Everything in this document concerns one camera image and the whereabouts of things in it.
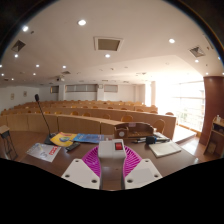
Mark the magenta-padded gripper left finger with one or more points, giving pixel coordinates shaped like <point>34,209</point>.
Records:
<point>78,171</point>

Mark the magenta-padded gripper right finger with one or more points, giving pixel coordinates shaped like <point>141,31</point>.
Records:
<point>143,171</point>

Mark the black remote control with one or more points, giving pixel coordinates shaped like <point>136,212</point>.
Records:
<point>72,146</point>

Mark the white notebook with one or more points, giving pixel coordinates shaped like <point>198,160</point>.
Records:
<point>165,148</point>

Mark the small black box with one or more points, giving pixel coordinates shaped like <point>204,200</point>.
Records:
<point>150,139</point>

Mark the yellow folder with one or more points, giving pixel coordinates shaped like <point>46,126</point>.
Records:
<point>61,140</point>

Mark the blue booklet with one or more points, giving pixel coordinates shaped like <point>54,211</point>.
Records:
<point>91,138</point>

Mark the white printed paper sheet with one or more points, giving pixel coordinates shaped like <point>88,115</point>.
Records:
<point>41,151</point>

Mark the wooden desk organizer with clock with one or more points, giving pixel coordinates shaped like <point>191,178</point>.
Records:
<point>133,130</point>

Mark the black gooseneck desk microphone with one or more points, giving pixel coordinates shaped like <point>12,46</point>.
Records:
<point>50,138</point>

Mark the rows of wooden auditorium seats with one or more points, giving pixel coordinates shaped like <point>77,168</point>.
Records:
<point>76,124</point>

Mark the wooden shelf unit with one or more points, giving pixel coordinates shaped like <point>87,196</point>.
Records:
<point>216,140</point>

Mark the small wooden side table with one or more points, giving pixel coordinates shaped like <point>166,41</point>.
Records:
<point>5,129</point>

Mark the ceiling projector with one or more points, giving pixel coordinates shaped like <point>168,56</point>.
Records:
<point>60,79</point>

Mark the large ceiling air vent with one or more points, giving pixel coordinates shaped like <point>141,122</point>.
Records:
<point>108,44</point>

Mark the small ceiling air vent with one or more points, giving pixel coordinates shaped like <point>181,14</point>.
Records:
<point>18,45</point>
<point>197,51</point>

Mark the recessed ceiling lights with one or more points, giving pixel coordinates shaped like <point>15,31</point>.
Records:
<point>81,22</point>

